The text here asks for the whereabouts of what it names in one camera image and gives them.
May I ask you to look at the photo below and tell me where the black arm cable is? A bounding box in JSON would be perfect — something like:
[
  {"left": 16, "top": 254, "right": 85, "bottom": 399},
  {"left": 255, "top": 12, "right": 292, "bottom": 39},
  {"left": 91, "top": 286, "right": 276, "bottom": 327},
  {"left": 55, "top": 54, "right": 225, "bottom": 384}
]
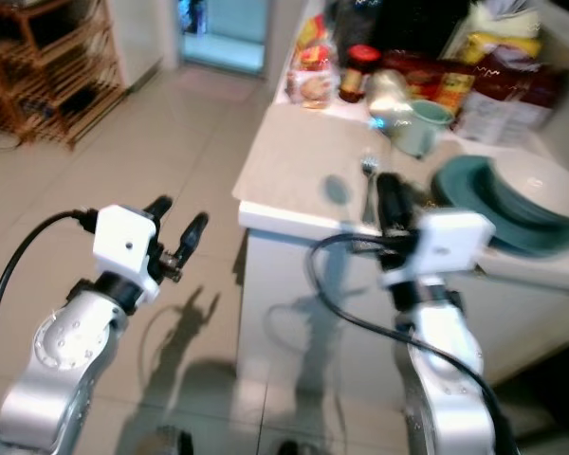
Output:
[
  {"left": 304, "top": 234, "right": 518, "bottom": 455},
  {"left": 0, "top": 209, "right": 98, "bottom": 446}
]

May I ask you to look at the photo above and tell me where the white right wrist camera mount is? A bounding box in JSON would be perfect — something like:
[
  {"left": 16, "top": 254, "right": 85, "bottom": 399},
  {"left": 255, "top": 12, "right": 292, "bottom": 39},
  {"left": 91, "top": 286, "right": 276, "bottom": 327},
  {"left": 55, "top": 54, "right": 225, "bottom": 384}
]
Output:
[{"left": 379, "top": 209, "right": 497, "bottom": 291}]

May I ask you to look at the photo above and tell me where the black appliance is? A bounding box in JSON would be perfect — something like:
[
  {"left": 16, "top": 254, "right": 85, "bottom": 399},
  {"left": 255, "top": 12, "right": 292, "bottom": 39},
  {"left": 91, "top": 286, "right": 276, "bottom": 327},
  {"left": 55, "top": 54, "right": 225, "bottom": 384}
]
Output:
[{"left": 330, "top": 0, "right": 468, "bottom": 56}]

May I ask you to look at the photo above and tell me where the wooden shelf rack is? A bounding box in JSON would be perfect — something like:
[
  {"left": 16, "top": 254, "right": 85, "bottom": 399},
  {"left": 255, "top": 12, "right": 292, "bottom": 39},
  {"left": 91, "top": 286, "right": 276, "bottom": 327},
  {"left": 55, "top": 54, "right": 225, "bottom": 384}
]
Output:
[{"left": 0, "top": 0, "right": 129, "bottom": 151}]

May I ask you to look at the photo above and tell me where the shiny silver foil bag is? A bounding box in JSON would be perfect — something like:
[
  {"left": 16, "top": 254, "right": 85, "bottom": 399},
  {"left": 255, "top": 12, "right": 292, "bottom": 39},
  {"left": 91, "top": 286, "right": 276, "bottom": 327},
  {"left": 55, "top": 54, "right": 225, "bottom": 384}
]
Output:
[{"left": 368, "top": 68, "right": 415, "bottom": 132}]

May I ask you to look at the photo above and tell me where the yellow plastic bag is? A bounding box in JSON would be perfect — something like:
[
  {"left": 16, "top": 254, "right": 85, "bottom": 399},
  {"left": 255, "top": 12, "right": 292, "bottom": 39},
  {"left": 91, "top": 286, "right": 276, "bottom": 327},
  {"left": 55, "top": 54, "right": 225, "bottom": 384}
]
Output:
[{"left": 450, "top": 0, "right": 547, "bottom": 65}]

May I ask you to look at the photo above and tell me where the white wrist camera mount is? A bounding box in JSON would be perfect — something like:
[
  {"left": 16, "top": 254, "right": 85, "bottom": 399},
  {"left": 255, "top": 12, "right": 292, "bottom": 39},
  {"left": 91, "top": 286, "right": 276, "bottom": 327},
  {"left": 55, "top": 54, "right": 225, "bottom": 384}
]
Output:
[
  {"left": 379, "top": 209, "right": 497, "bottom": 291},
  {"left": 92, "top": 204, "right": 161, "bottom": 286}
]

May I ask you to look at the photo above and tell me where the white table cabinet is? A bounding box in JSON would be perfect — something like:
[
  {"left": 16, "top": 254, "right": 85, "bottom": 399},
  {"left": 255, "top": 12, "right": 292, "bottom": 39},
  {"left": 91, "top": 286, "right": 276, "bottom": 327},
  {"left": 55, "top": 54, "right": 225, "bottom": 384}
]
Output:
[{"left": 230, "top": 98, "right": 569, "bottom": 385}]

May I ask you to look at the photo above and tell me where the dark jar with red lid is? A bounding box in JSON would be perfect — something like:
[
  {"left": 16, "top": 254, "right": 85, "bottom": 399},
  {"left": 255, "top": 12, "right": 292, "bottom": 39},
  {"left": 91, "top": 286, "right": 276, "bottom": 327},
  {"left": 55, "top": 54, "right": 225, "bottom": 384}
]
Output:
[{"left": 338, "top": 44, "right": 381, "bottom": 104}]

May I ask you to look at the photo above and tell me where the white bowl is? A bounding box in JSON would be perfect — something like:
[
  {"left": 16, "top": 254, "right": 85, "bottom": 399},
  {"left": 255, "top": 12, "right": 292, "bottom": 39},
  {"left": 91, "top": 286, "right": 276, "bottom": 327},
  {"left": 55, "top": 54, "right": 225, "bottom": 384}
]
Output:
[{"left": 491, "top": 150, "right": 569, "bottom": 255}]

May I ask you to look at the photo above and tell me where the pale green mug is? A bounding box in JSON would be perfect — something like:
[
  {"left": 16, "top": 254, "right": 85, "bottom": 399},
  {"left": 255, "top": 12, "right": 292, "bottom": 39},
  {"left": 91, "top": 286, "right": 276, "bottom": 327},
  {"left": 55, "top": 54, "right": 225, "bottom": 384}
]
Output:
[{"left": 394, "top": 99, "right": 457, "bottom": 159}]

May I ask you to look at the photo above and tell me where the glass door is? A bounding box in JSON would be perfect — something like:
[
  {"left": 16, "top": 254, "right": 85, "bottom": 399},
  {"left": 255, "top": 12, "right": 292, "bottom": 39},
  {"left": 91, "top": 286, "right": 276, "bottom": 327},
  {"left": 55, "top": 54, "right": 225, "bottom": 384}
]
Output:
[{"left": 177, "top": 0, "right": 268, "bottom": 77}]

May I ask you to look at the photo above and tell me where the white printed paper bag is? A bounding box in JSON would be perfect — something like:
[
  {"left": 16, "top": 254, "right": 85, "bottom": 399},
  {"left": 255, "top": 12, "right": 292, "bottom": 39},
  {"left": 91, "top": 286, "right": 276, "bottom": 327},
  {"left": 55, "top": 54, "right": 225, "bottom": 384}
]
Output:
[{"left": 453, "top": 95, "right": 549, "bottom": 150}]

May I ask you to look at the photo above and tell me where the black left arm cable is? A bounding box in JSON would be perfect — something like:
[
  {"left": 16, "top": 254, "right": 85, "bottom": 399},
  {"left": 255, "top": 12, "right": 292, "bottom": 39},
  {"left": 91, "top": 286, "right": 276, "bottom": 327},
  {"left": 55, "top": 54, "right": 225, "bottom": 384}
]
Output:
[{"left": 0, "top": 209, "right": 98, "bottom": 446}]

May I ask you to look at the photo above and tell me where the silver metal fork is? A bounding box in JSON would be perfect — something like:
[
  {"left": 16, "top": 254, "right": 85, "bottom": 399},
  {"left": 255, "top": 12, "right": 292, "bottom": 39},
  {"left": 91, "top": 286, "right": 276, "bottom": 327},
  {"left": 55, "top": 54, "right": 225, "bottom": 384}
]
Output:
[{"left": 359, "top": 154, "right": 381, "bottom": 227}]

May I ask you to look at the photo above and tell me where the teal green plate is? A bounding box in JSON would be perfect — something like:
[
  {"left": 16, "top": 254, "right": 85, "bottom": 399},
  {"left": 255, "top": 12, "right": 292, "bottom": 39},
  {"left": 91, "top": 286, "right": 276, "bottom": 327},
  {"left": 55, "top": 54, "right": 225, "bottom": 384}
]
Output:
[{"left": 431, "top": 155, "right": 569, "bottom": 258}]

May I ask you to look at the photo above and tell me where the red food packet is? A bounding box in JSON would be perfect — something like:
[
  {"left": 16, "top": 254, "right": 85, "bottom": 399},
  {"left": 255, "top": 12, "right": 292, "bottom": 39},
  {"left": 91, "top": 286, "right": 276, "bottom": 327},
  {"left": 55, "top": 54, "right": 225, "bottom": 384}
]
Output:
[{"left": 379, "top": 50, "right": 451, "bottom": 105}]

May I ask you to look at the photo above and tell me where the dark red bag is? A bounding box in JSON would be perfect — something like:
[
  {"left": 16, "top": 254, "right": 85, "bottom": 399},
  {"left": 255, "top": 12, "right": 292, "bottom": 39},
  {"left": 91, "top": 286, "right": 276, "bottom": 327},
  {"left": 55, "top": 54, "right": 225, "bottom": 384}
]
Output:
[{"left": 465, "top": 61, "right": 562, "bottom": 134}]

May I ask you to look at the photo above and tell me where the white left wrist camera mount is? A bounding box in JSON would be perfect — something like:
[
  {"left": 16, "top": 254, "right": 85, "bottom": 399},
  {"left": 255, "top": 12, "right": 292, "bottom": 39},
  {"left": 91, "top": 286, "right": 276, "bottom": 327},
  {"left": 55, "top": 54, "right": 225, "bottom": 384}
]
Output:
[{"left": 92, "top": 204, "right": 161, "bottom": 286}]

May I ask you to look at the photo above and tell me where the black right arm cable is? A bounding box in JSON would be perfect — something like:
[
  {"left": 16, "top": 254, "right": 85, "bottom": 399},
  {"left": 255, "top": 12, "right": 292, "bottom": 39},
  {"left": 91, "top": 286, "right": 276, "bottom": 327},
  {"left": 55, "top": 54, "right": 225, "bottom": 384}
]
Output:
[{"left": 304, "top": 234, "right": 518, "bottom": 455}]

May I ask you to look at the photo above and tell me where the clear bread bag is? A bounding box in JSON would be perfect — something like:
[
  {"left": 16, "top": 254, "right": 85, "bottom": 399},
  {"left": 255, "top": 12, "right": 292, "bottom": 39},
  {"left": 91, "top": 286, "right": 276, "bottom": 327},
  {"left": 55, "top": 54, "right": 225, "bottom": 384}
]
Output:
[{"left": 285, "top": 13, "right": 336, "bottom": 108}]

